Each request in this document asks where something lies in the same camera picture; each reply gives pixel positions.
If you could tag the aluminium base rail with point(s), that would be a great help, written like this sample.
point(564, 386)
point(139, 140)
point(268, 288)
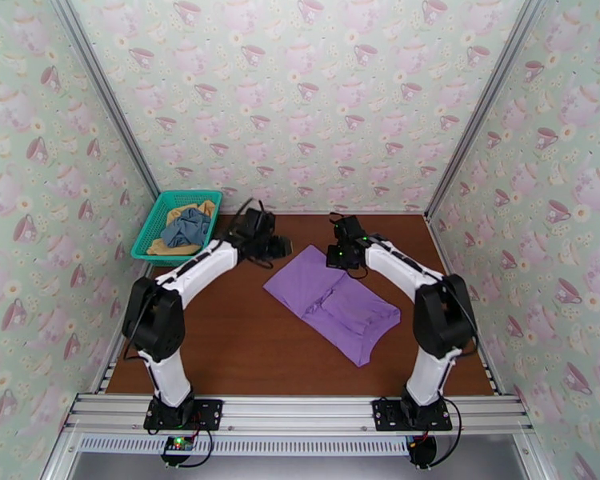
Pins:
point(300, 411)

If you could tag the blue-grey t-shirt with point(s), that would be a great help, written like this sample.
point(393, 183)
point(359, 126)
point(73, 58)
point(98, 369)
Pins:
point(185, 231)

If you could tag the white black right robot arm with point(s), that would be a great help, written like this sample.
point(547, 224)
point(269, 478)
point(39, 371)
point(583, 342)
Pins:
point(395, 266)

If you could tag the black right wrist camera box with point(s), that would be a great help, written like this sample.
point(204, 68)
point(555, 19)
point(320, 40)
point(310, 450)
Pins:
point(347, 226)

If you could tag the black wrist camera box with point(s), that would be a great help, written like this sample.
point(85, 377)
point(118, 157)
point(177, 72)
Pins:
point(257, 221)
point(347, 226)

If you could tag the small controller board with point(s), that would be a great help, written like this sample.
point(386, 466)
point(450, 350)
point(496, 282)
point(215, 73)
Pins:
point(177, 446)
point(422, 451)

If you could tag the teal plastic mesh basket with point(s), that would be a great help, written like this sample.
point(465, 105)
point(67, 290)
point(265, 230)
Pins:
point(152, 228)

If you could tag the purple t-shirt with white print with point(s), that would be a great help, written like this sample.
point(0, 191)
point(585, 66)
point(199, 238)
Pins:
point(330, 303)

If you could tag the aluminium frame post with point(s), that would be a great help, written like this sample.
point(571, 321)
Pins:
point(105, 93)
point(480, 113)

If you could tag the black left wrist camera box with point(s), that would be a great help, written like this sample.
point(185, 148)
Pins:
point(257, 221)

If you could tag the tan yellow garment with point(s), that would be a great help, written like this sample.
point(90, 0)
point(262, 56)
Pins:
point(205, 207)

